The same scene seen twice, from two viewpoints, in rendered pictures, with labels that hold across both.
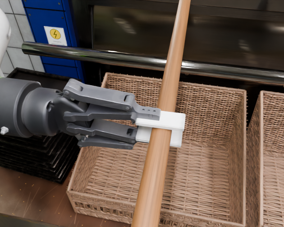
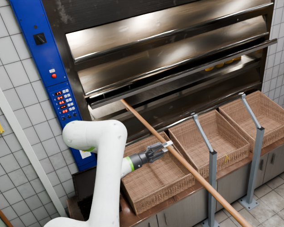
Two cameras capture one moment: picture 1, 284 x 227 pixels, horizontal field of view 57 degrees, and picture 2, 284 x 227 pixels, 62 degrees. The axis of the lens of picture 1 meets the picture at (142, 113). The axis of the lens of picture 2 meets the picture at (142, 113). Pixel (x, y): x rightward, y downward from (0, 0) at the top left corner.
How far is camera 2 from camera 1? 1.17 m
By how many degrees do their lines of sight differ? 28
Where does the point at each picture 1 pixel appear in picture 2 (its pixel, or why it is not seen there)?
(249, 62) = (159, 121)
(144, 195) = (177, 155)
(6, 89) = (134, 156)
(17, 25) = (62, 156)
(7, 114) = (139, 161)
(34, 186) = not seen: hidden behind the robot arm
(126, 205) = (156, 192)
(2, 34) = not seen: hidden behind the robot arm
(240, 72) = (169, 126)
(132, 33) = not seen: hidden behind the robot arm
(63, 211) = (132, 218)
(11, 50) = (58, 170)
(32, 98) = (140, 155)
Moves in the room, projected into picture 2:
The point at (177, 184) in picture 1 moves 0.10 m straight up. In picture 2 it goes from (163, 180) to (162, 172)
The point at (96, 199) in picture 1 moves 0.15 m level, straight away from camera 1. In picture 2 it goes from (145, 197) to (129, 190)
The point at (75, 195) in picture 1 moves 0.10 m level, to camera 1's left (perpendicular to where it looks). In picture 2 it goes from (137, 202) to (125, 211)
